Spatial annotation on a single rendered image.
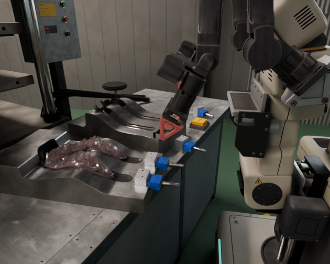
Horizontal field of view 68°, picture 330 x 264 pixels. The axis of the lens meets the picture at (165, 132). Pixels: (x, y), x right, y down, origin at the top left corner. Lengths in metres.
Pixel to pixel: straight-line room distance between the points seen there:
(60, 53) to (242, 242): 1.47
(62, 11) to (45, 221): 1.24
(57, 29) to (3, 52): 2.93
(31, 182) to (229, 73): 2.98
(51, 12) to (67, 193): 1.12
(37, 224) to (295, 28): 0.88
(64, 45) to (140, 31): 1.94
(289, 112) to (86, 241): 0.71
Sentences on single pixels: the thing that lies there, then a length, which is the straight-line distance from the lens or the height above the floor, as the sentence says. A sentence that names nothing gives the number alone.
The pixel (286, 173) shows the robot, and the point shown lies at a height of 0.82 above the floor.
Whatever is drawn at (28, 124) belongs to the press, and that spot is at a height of 0.78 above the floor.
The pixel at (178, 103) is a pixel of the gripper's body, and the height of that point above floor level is 1.10.
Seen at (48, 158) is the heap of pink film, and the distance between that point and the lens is 0.91.
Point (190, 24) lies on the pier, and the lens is 3.22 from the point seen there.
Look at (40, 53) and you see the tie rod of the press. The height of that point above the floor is 1.15.
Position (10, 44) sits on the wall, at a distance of 4.46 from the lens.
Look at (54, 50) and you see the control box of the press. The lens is 1.65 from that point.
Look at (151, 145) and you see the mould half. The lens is 0.97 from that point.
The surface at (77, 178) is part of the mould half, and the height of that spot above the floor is 0.89.
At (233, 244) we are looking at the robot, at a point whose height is 0.28.
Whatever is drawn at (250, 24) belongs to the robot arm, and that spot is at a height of 1.30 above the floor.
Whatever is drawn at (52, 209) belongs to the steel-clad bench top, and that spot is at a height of 0.80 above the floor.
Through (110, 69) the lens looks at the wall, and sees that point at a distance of 3.72.
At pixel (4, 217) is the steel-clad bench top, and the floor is 0.80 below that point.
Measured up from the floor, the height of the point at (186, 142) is 0.84.
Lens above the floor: 1.31
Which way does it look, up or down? 25 degrees down
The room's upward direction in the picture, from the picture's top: straight up
